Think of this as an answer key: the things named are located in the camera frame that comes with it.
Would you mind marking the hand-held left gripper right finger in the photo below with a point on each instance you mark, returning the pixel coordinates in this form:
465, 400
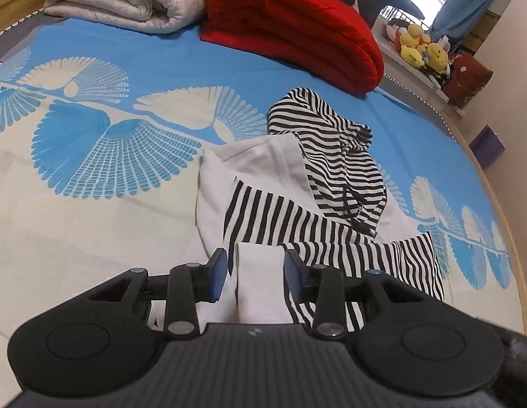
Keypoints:
292, 276

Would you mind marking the blue white patterned bed sheet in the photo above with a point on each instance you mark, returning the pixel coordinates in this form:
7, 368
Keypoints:
119, 72

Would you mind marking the blue curtain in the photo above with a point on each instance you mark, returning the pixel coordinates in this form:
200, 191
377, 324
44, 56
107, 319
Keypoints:
467, 0

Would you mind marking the wooden bed frame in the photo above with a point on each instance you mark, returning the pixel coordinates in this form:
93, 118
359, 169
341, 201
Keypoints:
17, 4

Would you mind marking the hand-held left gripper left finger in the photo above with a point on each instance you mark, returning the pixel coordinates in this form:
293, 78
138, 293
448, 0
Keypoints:
218, 275

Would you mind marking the dark red bag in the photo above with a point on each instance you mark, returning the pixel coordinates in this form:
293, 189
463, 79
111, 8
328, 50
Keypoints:
467, 78

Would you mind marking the purple box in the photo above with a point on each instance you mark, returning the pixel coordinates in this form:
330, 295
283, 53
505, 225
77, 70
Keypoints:
486, 148

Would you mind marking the white shelf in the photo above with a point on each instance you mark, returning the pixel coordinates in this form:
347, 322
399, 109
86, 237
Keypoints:
391, 53

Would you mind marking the red folded blanket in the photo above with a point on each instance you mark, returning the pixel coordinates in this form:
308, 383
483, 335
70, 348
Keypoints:
289, 21

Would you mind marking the grey folded quilt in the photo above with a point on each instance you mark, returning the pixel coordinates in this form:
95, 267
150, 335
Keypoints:
119, 0

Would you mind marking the yellow plush toy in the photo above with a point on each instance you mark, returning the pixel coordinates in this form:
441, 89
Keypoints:
412, 46
437, 57

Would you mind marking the pink plush toy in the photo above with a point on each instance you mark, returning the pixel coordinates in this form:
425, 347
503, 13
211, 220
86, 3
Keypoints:
393, 34

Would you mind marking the black white striped hoodie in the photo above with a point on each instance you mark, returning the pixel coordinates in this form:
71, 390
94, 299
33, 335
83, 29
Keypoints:
331, 153

